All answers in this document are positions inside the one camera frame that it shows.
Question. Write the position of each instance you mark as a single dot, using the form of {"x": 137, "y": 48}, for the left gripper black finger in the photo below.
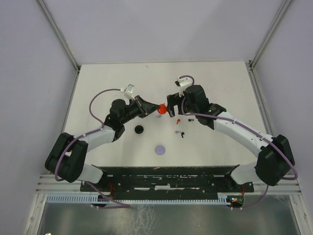
{"x": 145, "y": 105}
{"x": 144, "y": 112}

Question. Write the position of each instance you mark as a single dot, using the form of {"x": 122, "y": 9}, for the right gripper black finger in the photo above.
{"x": 174, "y": 100}
{"x": 171, "y": 111}

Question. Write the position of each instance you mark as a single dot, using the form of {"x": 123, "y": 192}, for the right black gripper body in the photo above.
{"x": 189, "y": 108}

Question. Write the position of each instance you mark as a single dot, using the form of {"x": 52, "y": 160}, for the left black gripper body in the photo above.
{"x": 132, "y": 112}

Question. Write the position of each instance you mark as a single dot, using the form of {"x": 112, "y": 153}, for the red charging case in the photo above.
{"x": 162, "y": 109}

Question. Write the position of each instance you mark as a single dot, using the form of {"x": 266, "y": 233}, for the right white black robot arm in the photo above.
{"x": 275, "y": 161}

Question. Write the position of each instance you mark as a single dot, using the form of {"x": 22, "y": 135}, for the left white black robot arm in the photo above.
{"x": 67, "y": 157}

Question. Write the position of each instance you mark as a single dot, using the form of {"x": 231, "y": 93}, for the black charging case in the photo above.
{"x": 139, "y": 129}

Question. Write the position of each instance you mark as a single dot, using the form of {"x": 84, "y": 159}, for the purple charging case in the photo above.
{"x": 160, "y": 150}

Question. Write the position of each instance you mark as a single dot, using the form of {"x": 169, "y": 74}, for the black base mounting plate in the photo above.
{"x": 197, "y": 182}

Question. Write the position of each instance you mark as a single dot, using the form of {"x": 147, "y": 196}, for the controller board with leds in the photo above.
{"x": 236, "y": 201}

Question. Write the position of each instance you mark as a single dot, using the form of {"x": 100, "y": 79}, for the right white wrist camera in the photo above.
{"x": 183, "y": 82}

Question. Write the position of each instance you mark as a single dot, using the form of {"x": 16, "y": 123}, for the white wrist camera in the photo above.
{"x": 128, "y": 92}
{"x": 183, "y": 82}

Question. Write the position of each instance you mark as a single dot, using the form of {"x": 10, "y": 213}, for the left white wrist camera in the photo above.
{"x": 128, "y": 92}

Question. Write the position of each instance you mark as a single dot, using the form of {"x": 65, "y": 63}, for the right aluminium frame post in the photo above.
{"x": 274, "y": 25}

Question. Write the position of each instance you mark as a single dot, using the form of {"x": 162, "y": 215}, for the aluminium frame post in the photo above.
{"x": 274, "y": 25}
{"x": 42, "y": 4}

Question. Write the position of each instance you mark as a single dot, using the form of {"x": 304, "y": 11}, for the aluminium front rail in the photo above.
{"x": 47, "y": 185}

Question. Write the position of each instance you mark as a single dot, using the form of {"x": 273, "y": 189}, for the left aluminium frame post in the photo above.
{"x": 42, "y": 4}

